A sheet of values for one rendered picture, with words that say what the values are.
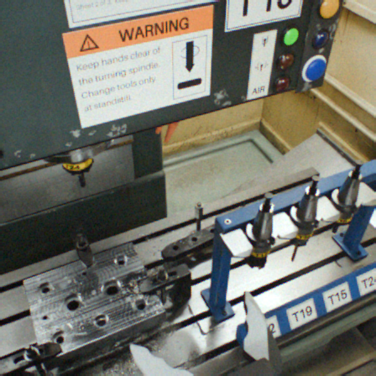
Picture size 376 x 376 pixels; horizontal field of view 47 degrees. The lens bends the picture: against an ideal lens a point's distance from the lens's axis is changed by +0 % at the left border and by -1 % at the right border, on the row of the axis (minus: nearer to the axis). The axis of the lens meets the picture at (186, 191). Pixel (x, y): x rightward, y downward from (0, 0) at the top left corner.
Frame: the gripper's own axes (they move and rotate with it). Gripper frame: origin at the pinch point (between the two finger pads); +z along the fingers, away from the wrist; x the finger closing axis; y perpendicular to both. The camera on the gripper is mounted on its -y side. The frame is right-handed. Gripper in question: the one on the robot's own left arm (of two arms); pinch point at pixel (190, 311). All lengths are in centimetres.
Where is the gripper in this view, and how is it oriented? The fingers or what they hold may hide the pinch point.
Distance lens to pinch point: 51.6
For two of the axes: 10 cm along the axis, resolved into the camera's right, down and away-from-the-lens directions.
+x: 8.9, -3.2, 3.2
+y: 0.0, 7.1, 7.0
